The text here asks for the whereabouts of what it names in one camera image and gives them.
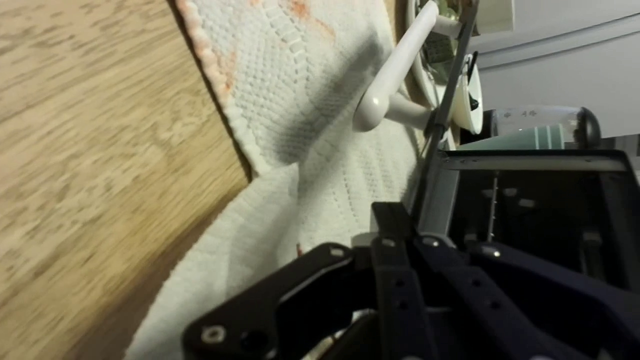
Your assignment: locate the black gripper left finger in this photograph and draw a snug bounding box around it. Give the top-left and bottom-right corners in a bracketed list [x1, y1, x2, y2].
[371, 202, 439, 360]

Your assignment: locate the white knitted dish cloth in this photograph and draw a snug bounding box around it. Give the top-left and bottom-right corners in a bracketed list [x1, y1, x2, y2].
[124, 0, 419, 360]

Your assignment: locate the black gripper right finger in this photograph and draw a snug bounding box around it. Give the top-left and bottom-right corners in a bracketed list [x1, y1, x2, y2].
[413, 235, 640, 360]

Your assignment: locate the black toaster oven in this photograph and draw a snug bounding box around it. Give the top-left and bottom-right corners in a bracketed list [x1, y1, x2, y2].
[350, 0, 640, 296]

